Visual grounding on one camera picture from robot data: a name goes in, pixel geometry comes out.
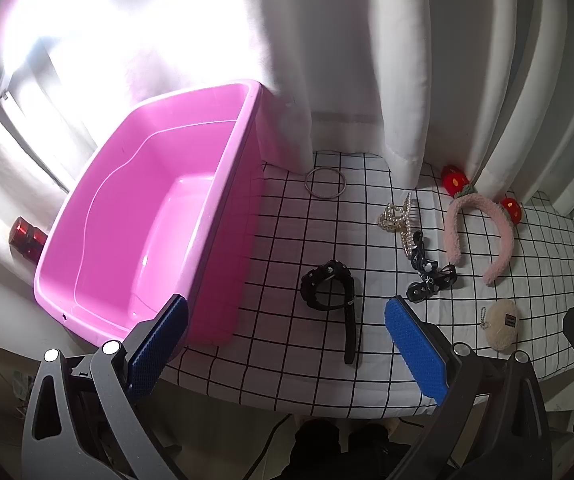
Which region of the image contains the red metal bottle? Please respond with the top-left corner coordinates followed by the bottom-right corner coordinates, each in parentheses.
top-left (8, 217), bottom-right (47, 264)

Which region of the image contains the beige plush sloth pouch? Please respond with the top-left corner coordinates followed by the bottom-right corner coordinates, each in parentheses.
top-left (481, 299), bottom-right (519, 353)

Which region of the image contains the silver metal bangle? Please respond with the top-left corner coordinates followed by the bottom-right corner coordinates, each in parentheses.
top-left (303, 166), bottom-right (347, 200)

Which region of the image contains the pearl hair claw clip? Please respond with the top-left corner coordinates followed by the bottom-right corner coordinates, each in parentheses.
top-left (377, 193), bottom-right (415, 259)

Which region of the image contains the black wrist watch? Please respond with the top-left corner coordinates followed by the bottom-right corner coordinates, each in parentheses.
top-left (299, 259), bottom-right (357, 365)

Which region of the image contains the black chain strap keychain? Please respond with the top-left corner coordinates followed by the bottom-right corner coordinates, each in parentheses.
top-left (406, 231), bottom-right (458, 304)

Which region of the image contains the black-grid white bedsheet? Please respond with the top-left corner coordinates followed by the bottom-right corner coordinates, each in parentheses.
top-left (163, 152), bottom-right (574, 418)

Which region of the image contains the pink fuzzy strawberry headband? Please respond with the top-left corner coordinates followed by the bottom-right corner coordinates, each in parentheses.
top-left (440, 165), bottom-right (522, 286)

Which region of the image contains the pink plastic tub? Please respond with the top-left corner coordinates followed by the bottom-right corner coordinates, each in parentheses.
top-left (33, 81), bottom-right (265, 346)

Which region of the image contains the white curtain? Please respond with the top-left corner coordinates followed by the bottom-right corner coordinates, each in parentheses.
top-left (0, 0), bottom-right (574, 233)

